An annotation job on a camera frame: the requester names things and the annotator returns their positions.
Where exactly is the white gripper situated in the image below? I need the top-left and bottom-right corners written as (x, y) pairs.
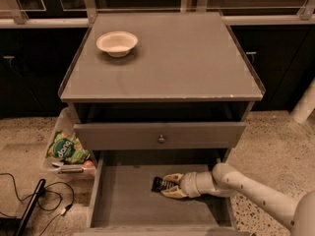
top-left (161, 172), bottom-right (201, 199)

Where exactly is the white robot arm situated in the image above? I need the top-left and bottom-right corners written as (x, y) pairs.
top-left (155, 163), bottom-right (315, 236)

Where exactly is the round metal drawer knob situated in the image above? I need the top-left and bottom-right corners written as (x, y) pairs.
top-left (157, 135), bottom-right (165, 144)

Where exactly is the open grey middle drawer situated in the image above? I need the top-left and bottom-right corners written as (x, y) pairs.
top-left (74, 156), bottom-right (249, 236)

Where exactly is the grey top drawer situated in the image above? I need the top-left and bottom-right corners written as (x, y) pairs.
top-left (74, 122), bottom-right (245, 150)

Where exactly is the grey drawer cabinet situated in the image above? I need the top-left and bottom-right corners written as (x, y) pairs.
top-left (59, 13), bottom-right (265, 165)

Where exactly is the small orange fruit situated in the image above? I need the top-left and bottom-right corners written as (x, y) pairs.
top-left (83, 160), bottom-right (95, 167)

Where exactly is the clear plastic bin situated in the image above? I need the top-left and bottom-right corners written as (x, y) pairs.
top-left (41, 107), bottom-right (95, 181)

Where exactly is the green snack bag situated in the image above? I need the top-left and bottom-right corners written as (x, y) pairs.
top-left (46, 130), bottom-right (90, 164)

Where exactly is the black bar stand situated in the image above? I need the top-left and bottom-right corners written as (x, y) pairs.
top-left (14, 179), bottom-right (46, 236)

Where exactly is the white paper bowl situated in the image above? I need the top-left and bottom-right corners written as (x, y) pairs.
top-left (96, 31), bottom-right (138, 58)

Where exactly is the black cable on floor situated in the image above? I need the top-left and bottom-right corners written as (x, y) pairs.
top-left (0, 172), bottom-right (76, 236)

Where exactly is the metal railing frame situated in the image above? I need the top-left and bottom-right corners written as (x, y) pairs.
top-left (0, 0), bottom-right (315, 28)

